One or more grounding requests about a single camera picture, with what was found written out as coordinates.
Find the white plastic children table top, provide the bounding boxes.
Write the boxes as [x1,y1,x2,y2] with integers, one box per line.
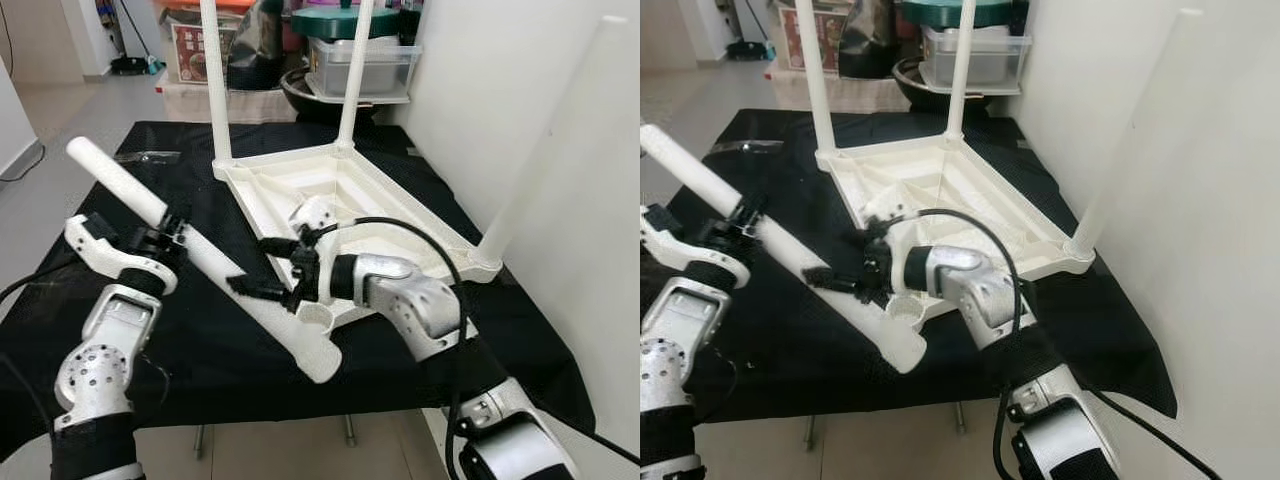
[212,142,505,334]
[815,135,1097,327]

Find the black tablecloth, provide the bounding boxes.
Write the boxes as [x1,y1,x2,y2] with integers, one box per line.
[0,120,597,463]
[655,108,1180,433]

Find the beige low platform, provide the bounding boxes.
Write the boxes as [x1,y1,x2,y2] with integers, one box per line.
[155,80,297,124]

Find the green mop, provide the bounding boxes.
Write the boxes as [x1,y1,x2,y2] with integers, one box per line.
[108,0,167,77]
[725,0,777,62]

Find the black bag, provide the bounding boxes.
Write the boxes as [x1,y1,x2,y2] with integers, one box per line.
[838,0,902,80]
[228,0,287,92]

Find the clear plastic container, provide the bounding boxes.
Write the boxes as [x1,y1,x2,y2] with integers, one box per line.
[305,38,422,102]
[920,25,1032,94]

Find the orange lidded storage box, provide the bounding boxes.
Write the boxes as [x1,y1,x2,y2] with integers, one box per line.
[155,0,251,86]

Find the green round pot lid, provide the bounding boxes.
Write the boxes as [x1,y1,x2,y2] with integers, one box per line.
[292,3,402,42]
[903,0,1014,30]

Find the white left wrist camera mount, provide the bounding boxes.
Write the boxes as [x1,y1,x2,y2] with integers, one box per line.
[640,205,752,292]
[63,212,180,297]

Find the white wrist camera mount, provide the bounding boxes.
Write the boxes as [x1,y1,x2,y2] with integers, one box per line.
[865,190,913,237]
[63,212,180,297]
[640,205,752,292]
[288,195,342,242]

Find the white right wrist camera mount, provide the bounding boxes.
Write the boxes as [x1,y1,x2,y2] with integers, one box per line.
[865,190,913,237]
[288,195,342,242]

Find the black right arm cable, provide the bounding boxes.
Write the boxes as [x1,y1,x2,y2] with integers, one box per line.
[898,207,1227,480]
[323,214,641,480]

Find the black floor cable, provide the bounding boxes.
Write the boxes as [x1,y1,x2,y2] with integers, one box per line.
[0,140,47,183]

